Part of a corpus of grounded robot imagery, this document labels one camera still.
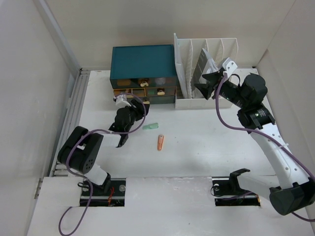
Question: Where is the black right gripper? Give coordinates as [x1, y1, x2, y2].
[193, 70, 249, 109]

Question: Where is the dark drawer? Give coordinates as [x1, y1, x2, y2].
[142, 95, 175, 104]

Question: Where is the grey booklet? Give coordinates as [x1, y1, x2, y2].
[190, 48, 219, 86]

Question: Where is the clear paper clip jar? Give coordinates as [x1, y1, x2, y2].
[155, 77, 166, 86]

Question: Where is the green cap black highlighter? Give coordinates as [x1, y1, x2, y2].
[146, 89, 157, 96]

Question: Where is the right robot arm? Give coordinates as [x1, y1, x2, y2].
[195, 69, 315, 215]

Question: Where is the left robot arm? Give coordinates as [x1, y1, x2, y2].
[57, 99, 150, 195]

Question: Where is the white file rack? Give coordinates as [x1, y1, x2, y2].
[175, 38, 238, 110]

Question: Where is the teal drawer organizer cabinet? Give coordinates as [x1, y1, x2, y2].
[110, 44, 178, 90]

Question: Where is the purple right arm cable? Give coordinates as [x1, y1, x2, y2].
[211, 73, 315, 223]

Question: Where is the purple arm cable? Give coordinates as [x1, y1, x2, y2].
[211, 73, 315, 223]
[58, 92, 148, 236]

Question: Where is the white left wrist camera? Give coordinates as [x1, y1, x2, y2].
[113, 94, 131, 108]

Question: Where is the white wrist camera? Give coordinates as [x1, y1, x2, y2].
[221, 57, 238, 78]
[113, 94, 131, 108]

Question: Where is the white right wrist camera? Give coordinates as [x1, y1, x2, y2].
[221, 57, 238, 78]

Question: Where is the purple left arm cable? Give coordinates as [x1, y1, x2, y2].
[58, 92, 148, 236]

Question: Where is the aluminium frame rail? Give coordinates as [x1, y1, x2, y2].
[34, 0, 90, 177]

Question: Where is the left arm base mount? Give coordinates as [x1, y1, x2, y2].
[77, 178, 126, 207]

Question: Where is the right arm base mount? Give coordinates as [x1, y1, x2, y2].
[210, 168, 260, 207]

